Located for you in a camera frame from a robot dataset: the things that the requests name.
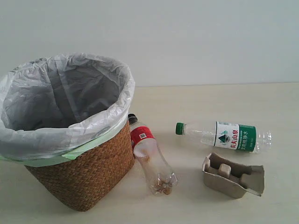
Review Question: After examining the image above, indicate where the red label plastic bottle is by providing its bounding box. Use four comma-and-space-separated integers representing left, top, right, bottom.
128, 113, 178, 195

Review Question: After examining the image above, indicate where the green label water bottle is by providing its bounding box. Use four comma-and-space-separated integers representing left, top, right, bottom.
175, 121, 272, 153

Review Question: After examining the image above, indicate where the grey cardboard pulp tray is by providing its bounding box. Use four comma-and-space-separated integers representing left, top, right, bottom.
202, 153, 265, 199

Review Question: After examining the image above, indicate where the woven wicker waste basket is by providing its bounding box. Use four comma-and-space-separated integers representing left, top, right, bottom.
26, 123, 134, 211

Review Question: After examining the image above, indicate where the white plastic bin liner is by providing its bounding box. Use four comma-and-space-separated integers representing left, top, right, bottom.
0, 53, 135, 167

